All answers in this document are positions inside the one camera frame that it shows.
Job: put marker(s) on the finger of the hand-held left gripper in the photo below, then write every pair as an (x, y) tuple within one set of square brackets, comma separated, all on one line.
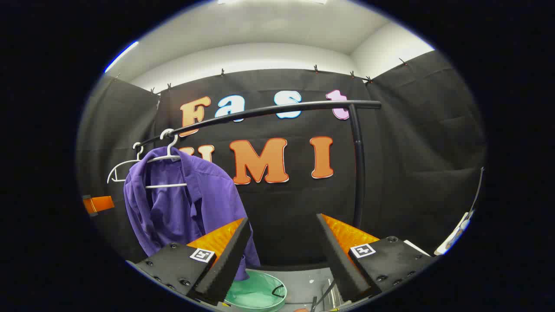
[(102, 203)]

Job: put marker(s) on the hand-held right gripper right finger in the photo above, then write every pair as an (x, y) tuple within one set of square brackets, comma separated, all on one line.
[(340, 264)]

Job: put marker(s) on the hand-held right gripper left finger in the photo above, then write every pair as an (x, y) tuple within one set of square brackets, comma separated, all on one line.
[(230, 264)]

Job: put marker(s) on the green laundry hamper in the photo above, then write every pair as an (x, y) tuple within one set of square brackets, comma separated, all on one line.
[(256, 294)]

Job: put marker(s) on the white plastic hanger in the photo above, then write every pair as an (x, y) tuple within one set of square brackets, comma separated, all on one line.
[(125, 163), (167, 186)]

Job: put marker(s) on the black metal clothes rack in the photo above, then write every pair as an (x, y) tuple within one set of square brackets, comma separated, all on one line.
[(357, 173)]

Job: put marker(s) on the black backdrop cloth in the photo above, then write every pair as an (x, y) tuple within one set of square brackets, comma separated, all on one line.
[(412, 151)]

